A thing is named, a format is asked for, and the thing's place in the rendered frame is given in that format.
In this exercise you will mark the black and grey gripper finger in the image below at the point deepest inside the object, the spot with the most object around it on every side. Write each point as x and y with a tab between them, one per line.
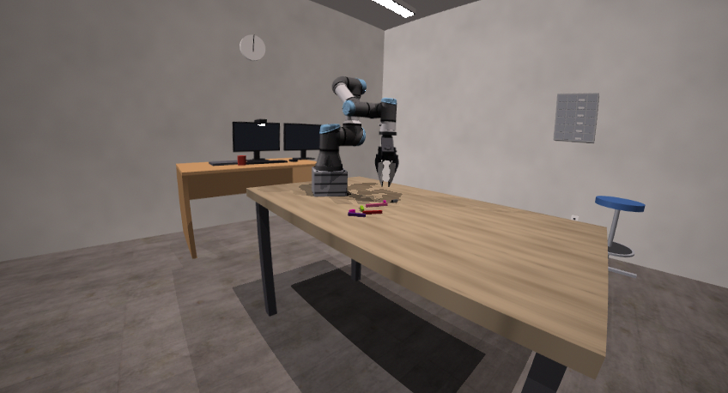
379	167
393	168

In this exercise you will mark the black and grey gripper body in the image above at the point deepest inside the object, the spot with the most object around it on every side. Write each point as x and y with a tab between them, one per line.
389	158

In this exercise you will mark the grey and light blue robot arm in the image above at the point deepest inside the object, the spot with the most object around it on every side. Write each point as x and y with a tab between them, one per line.
332	136

